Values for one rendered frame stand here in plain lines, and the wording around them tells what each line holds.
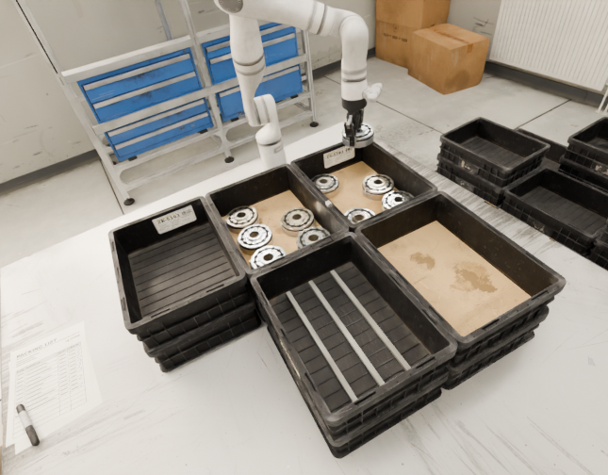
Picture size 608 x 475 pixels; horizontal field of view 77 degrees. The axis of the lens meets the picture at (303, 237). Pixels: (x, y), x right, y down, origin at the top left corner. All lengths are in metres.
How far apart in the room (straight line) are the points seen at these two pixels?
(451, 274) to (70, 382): 1.07
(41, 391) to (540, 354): 1.31
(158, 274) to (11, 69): 2.66
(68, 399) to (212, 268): 0.50
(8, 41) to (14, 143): 0.74
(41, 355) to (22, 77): 2.60
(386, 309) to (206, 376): 0.50
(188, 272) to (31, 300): 0.61
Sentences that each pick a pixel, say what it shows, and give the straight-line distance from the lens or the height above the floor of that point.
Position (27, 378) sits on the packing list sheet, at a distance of 1.37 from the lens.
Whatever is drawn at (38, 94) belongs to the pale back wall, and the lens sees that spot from 3.68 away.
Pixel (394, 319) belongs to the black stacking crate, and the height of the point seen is 0.83.
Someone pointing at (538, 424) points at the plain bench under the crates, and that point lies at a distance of 1.06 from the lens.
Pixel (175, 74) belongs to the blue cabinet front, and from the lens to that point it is 2.87.
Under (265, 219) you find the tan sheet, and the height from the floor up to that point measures 0.83.
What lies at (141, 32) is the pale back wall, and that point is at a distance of 3.66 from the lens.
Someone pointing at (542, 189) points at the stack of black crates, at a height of 0.38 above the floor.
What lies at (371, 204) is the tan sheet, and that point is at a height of 0.83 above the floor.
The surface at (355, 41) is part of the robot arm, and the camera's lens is 1.09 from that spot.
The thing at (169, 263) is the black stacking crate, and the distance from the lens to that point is 1.21.
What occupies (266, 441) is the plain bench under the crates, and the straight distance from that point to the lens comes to 0.99.
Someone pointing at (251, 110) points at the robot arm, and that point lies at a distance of 1.31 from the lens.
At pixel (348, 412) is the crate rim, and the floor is 0.93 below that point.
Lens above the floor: 1.63
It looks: 44 degrees down
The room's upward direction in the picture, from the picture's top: 9 degrees counter-clockwise
